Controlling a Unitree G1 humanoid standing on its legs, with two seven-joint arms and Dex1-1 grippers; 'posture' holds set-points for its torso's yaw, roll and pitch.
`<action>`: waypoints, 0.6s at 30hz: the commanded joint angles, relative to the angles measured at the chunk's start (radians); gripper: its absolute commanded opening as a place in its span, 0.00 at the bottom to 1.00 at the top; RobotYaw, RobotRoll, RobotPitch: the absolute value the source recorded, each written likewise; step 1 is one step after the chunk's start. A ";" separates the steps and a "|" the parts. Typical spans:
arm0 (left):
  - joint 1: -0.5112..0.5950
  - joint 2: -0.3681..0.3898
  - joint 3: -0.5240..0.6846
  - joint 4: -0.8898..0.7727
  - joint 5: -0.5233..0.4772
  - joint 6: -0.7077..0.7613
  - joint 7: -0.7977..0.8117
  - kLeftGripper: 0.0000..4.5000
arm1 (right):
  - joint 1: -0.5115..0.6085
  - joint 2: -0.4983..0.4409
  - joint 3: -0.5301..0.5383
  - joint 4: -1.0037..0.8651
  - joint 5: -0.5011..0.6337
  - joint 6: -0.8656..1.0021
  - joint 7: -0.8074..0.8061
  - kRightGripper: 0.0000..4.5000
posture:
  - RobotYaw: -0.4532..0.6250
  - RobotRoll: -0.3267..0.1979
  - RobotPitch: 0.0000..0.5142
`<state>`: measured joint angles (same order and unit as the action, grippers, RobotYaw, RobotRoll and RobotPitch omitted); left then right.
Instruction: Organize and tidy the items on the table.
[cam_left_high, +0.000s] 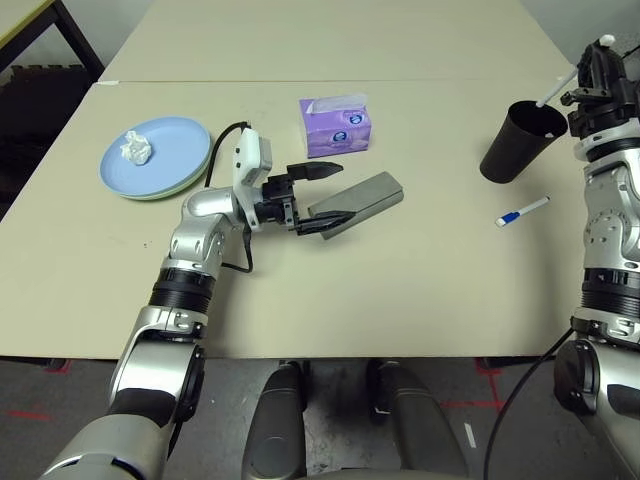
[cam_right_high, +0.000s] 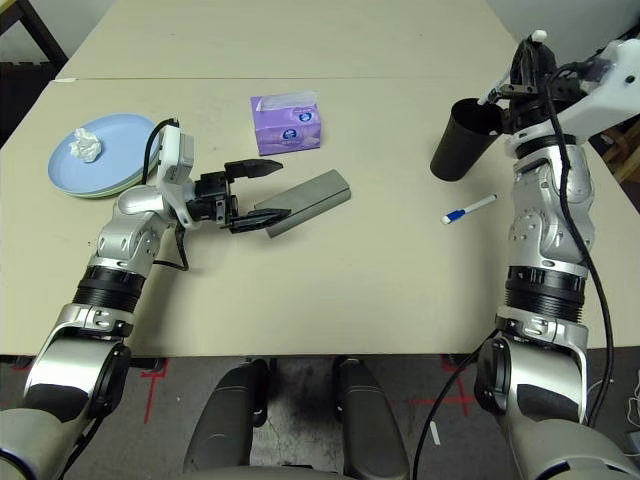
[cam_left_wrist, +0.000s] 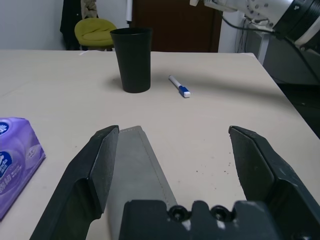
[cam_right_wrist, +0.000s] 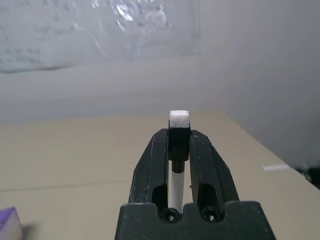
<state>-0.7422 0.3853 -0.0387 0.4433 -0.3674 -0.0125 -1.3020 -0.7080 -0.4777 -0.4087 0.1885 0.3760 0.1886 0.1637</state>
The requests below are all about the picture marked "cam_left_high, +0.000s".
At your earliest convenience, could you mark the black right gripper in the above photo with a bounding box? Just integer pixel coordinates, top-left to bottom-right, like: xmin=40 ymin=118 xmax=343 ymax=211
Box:
xmin=560 ymin=43 xmax=640 ymax=142

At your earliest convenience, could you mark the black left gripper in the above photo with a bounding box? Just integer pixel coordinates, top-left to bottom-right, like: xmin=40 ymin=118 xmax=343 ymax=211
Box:
xmin=251 ymin=161 xmax=359 ymax=237

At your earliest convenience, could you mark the grey glasses case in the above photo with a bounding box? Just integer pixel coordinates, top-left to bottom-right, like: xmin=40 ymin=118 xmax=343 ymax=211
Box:
xmin=306 ymin=171 xmax=406 ymax=242

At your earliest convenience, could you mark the white marker black cap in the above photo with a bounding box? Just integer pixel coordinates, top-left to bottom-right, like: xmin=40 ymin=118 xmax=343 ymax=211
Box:
xmin=536 ymin=33 xmax=616 ymax=109

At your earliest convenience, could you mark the blue plastic plate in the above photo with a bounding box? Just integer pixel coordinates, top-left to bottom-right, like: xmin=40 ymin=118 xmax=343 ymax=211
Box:
xmin=98 ymin=116 xmax=212 ymax=199

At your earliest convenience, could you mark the white tissue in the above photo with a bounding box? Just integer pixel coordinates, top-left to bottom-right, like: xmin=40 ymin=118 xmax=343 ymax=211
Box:
xmin=119 ymin=130 xmax=153 ymax=166

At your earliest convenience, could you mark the purple tissue box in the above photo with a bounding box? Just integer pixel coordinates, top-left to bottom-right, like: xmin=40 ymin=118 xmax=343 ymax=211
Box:
xmin=298 ymin=93 xmax=373 ymax=159

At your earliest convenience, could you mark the black plastic cup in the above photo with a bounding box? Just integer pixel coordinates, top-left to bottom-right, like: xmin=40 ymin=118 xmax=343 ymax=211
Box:
xmin=478 ymin=99 xmax=570 ymax=185

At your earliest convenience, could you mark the green plastic plate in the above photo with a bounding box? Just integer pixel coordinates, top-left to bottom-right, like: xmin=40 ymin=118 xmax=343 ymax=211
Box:
xmin=123 ymin=148 xmax=214 ymax=203

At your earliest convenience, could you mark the white marker blue cap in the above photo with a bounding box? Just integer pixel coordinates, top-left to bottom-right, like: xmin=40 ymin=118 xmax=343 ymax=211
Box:
xmin=495 ymin=196 xmax=552 ymax=230

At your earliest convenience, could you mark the grey robot left leg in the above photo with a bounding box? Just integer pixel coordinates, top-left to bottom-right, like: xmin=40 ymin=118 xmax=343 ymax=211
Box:
xmin=241 ymin=359 xmax=308 ymax=480

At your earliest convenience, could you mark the grey robot leg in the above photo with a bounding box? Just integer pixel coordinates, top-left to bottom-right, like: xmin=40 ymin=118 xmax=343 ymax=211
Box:
xmin=367 ymin=360 xmax=469 ymax=480
xmin=241 ymin=359 xmax=308 ymax=480

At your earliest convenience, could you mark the grey robot right leg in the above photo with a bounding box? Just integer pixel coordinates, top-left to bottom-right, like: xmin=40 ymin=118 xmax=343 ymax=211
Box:
xmin=367 ymin=360 xmax=469 ymax=480

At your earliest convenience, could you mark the black foam floor mat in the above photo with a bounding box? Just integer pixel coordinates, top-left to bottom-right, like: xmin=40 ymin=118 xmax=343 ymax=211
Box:
xmin=0 ymin=64 xmax=97 ymax=221

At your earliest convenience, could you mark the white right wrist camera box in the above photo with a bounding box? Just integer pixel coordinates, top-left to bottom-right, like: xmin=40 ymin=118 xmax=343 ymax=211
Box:
xmin=571 ymin=132 xmax=640 ymax=164

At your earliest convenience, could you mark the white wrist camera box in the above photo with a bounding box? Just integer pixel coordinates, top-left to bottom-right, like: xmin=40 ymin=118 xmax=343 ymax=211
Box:
xmin=571 ymin=132 xmax=640 ymax=164
xmin=232 ymin=128 xmax=276 ymax=232

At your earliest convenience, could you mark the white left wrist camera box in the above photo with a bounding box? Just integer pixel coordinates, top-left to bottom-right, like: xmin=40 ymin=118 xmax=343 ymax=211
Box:
xmin=232 ymin=128 xmax=276 ymax=232

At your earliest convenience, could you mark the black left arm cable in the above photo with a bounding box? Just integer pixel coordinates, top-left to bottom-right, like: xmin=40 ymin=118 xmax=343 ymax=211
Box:
xmin=204 ymin=120 xmax=254 ymax=274

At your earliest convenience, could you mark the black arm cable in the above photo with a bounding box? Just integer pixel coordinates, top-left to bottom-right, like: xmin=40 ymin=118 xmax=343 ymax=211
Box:
xmin=481 ymin=326 xmax=577 ymax=480
xmin=204 ymin=120 xmax=254 ymax=274

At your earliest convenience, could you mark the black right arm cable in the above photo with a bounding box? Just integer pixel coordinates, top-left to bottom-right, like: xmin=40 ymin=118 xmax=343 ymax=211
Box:
xmin=481 ymin=326 xmax=577 ymax=480

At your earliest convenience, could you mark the wooden side table black frame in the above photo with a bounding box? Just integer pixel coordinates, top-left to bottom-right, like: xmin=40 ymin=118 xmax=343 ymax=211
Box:
xmin=0 ymin=0 xmax=107 ymax=85

